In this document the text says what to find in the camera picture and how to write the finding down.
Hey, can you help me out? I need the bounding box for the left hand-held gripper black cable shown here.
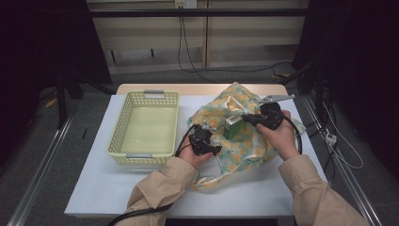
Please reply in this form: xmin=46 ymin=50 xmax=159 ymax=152
xmin=107 ymin=123 xmax=200 ymax=226

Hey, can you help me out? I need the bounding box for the white wall socket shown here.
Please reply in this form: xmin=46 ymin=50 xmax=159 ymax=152
xmin=174 ymin=0 xmax=199 ymax=9

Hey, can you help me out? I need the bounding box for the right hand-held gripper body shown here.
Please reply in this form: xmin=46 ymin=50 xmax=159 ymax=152
xmin=258 ymin=94 xmax=296 ymax=132

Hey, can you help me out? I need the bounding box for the black metal stand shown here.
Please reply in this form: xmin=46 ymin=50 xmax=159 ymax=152
xmin=56 ymin=70 xmax=84 ymax=130

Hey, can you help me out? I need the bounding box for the white floor cable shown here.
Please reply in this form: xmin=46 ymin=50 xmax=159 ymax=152
xmin=322 ymin=103 xmax=365 ymax=170

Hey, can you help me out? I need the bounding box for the white power strip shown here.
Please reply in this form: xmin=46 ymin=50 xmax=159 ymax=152
xmin=325 ymin=132 xmax=338 ymax=146

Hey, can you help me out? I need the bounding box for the right hand-held gripper black cable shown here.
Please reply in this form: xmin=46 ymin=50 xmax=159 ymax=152
xmin=281 ymin=115 xmax=304 ymax=155

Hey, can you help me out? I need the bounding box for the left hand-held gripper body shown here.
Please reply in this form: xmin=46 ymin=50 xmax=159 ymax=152
xmin=188 ymin=121 xmax=218 ymax=157

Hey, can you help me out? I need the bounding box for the hand-held gripper black cable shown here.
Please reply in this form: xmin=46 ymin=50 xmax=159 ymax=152
xmin=107 ymin=123 xmax=200 ymax=226
xmin=281 ymin=115 xmax=304 ymax=155

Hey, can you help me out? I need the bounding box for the person's left hand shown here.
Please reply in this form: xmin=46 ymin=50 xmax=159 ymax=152
xmin=180 ymin=137 xmax=215 ymax=170

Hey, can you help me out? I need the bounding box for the white table mat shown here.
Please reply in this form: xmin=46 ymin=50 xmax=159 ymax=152
xmin=63 ymin=94 xmax=327 ymax=219

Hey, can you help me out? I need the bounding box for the black hanging wall cable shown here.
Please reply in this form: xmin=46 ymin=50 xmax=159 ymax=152
xmin=177 ymin=15 xmax=294 ymax=85

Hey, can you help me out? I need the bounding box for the black horizontal metal bar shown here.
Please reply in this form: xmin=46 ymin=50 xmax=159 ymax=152
xmin=88 ymin=8 xmax=311 ymax=19

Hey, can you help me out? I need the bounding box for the pale yellow plastic basket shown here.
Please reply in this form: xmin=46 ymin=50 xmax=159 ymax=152
xmin=105 ymin=89 xmax=181 ymax=167

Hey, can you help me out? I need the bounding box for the person's right hand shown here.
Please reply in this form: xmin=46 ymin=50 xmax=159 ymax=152
xmin=256 ymin=109 xmax=301 ymax=162

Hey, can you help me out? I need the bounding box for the aluminium floor rail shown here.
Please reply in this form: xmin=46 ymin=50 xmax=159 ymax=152
xmin=300 ymin=94 xmax=384 ymax=226
xmin=6 ymin=115 xmax=75 ymax=226

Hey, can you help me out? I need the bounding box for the orange print cloth bag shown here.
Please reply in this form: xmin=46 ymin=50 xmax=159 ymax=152
xmin=186 ymin=81 xmax=307 ymax=192

